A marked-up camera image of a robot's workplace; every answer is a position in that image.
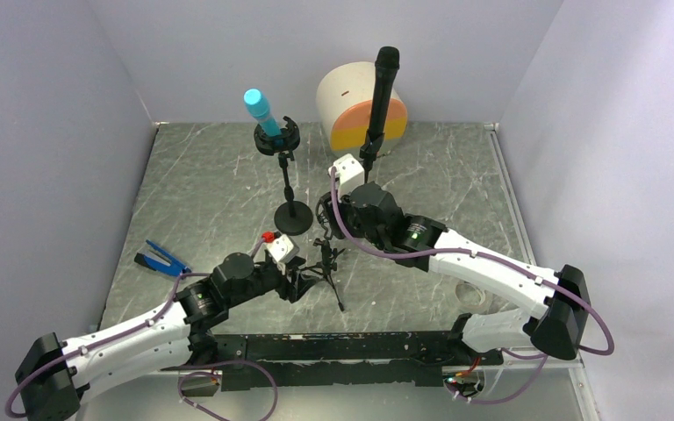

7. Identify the black tripod shock-mount stand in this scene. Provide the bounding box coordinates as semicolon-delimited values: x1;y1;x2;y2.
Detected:
303;234;346;312

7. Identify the white orange yellow cylinder container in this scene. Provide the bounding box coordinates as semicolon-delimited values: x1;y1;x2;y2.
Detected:
315;61;375;158

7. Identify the black round-base shock-mount stand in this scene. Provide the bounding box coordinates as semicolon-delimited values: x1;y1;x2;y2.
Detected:
254;116;313;236

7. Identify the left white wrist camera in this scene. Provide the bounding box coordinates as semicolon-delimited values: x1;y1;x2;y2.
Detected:
262;232;299;270

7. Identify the blue black hand tool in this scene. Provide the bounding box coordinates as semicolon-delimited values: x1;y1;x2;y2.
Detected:
133;239;192;277

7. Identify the black round-base clip stand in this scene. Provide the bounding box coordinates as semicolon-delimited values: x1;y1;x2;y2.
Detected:
360;131;384;183

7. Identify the tall black microphone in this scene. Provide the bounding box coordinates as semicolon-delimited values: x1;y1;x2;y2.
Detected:
367;46;400;143

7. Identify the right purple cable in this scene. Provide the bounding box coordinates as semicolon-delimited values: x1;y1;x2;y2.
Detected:
328;167;615;407

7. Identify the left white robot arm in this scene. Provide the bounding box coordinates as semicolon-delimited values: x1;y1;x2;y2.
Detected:
4;253;328;420

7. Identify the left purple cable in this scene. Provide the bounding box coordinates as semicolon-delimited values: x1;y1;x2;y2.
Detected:
4;238;280;421

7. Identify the cyan blue microphone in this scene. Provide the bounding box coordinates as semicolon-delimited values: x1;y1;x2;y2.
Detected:
243;88;284;151

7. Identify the purple cable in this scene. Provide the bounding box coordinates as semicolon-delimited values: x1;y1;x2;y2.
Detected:
328;167;615;407
4;238;280;421

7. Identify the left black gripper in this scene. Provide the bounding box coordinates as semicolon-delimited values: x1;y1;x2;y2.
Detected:
226;254;319;308

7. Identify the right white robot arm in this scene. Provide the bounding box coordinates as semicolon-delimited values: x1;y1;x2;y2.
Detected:
315;182;591;364

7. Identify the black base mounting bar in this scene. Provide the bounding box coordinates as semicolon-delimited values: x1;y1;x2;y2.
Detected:
186;331;504;391

